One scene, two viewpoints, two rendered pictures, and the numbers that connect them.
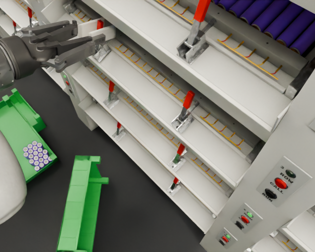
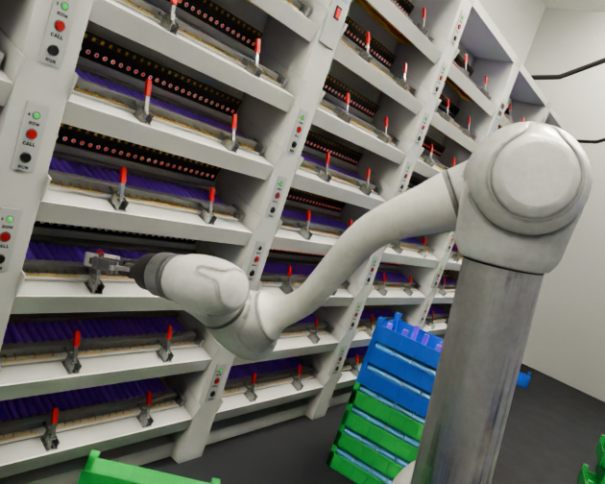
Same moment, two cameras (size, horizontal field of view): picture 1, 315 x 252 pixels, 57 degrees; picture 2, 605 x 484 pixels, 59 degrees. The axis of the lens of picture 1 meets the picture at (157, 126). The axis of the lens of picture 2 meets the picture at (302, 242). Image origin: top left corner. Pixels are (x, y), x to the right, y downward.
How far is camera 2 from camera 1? 1.37 m
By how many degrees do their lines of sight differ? 90
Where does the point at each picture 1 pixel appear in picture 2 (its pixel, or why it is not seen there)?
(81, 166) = (103, 467)
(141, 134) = (125, 364)
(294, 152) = (260, 234)
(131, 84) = (139, 292)
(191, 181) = (182, 357)
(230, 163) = not seen: hidden behind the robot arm
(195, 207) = (168, 414)
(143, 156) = (94, 430)
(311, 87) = (265, 201)
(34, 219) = not seen: outside the picture
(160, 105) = not seen: hidden behind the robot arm
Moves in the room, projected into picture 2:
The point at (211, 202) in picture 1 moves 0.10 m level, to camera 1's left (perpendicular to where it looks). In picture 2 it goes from (201, 355) to (200, 371)
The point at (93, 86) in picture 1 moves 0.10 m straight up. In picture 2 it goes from (32, 373) to (43, 330)
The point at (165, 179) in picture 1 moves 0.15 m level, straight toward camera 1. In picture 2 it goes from (131, 423) to (185, 438)
